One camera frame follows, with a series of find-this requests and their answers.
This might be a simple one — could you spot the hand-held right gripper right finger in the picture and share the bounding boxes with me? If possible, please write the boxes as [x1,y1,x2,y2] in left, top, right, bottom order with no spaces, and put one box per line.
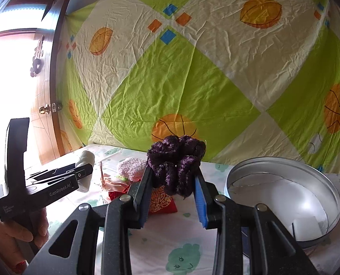
[195,174,320,275]

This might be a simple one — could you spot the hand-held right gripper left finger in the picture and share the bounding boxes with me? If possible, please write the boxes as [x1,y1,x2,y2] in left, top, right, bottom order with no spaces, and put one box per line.
[24,165,154,275]

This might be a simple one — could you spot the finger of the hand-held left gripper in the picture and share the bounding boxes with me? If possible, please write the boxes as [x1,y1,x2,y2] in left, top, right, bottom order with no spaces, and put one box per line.
[45,164,94,185]
[29,163,79,180]

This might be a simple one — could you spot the white sock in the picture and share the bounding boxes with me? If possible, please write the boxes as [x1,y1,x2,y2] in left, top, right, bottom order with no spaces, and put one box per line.
[75,150,96,192]

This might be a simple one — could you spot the red embroidered pouch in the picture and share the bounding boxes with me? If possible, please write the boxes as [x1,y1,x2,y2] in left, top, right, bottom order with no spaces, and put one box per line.
[108,185,178,214]

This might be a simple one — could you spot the pink fluffy puff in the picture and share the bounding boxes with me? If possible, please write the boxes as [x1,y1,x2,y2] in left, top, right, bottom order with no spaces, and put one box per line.
[117,157,148,183]

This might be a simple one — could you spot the purple fuzzy scrunchie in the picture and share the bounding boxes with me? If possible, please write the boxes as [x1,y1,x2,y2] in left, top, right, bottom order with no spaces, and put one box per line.
[146,134,207,199]

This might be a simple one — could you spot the round metal tin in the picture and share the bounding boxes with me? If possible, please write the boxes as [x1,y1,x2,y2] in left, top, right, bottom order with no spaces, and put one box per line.
[226,157,340,248]

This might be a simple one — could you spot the person's left hand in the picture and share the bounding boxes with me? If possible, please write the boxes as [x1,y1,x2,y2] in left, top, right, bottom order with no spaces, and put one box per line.
[0,207,49,250]

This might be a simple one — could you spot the pink crochet hook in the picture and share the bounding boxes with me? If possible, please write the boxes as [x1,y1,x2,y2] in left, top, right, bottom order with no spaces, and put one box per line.
[99,161,106,190]

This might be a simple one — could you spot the cloud-print white bed sheet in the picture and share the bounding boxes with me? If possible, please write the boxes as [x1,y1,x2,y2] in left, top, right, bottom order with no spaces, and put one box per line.
[15,143,340,275]

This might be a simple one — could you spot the brass door knob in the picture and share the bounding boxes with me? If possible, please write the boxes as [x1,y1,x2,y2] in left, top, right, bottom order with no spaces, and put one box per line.
[38,102,63,116]

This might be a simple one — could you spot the white paper liner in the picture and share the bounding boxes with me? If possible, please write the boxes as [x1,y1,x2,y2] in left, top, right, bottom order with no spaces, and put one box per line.
[230,177,329,242]

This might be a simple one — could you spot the wooden door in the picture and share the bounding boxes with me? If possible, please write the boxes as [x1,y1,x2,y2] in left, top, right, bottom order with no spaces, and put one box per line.
[0,0,75,164]

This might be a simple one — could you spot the dark door ornament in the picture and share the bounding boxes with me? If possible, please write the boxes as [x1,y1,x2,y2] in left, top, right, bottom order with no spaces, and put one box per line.
[30,34,45,78]

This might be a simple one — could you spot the green ball-print hanging sheet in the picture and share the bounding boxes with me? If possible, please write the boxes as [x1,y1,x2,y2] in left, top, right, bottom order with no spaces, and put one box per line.
[57,0,340,176]

